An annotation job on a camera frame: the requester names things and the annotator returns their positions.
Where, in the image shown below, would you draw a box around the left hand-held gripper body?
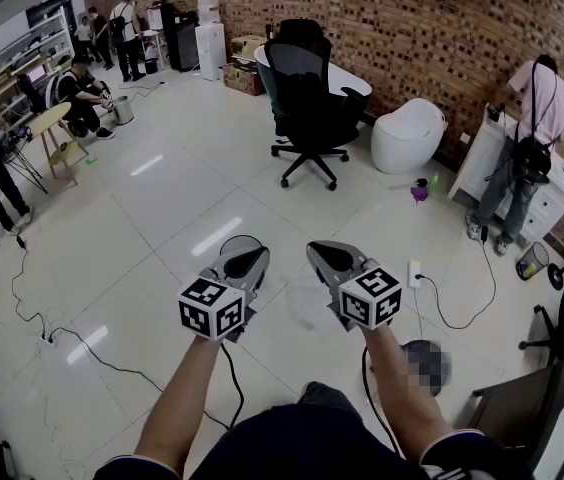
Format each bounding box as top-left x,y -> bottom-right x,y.
177,262 -> 263,344

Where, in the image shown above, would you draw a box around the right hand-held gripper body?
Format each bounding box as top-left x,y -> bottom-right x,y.
326,257 -> 404,333

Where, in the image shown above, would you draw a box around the black mesh waste bin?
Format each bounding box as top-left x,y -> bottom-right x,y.
218,233 -> 266,259

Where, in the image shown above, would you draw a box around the clear plastic bin liner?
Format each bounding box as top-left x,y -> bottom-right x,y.
279,273 -> 336,330

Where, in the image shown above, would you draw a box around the person's right forearm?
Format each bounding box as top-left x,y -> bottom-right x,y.
361,323 -> 458,467

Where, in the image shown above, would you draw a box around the person's left forearm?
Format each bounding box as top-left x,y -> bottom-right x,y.
133,335 -> 226,472

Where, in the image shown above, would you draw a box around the person's dark trousers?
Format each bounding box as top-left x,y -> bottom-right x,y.
295,381 -> 364,417

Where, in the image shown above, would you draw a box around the white egg-shaped toilet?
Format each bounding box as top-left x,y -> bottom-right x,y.
370,97 -> 450,176

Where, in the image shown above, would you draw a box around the black mesh office chair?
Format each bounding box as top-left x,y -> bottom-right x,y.
263,18 -> 351,192

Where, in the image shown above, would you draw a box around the person's dark shirt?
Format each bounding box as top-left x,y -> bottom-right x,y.
94,402 -> 536,480

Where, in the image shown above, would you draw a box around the white drawer cabinet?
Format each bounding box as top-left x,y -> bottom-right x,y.
447,103 -> 564,250

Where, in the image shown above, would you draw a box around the small mesh wastebasket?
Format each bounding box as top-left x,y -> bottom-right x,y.
514,240 -> 551,283

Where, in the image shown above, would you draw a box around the green and white bathtub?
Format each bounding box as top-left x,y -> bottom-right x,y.
253,42 -> 374,127

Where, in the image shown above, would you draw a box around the patterned cardboard box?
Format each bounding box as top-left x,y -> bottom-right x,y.
221,61 -> 267,97

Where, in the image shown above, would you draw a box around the steel pedal bin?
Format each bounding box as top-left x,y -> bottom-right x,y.
111,94 -> 137,127

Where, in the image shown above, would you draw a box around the white water dispenser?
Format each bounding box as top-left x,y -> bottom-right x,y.
195,0 -> 228,83

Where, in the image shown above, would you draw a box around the brown cardboard box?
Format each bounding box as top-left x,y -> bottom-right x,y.
231,34 -> 269,60

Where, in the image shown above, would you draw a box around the black cabinet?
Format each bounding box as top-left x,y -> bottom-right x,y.
160,0 -> 200,73

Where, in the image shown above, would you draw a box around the white shelving unit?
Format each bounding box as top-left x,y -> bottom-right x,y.
0,6 -> 76,119

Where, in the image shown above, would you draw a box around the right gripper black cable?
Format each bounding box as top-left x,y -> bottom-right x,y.
360,344 -> 401,455

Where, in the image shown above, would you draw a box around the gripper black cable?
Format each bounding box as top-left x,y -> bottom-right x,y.
360,344 -> 401,455
218,341 -> 246,430

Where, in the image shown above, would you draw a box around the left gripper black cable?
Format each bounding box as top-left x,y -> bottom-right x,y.
218,341 -> 246,430

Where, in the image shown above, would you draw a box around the black power strip cable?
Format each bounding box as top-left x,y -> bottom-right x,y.
417,225 -> 498,331

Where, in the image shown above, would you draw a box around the thick black floor cable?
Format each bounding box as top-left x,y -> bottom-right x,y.
49,326 -> 233,430

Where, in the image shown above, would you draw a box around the thin black adapter cable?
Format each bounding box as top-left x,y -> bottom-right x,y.
10,235 -> 48,340

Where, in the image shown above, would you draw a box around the black wire-leg table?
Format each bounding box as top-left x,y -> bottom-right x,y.
0,124 -> 50,196

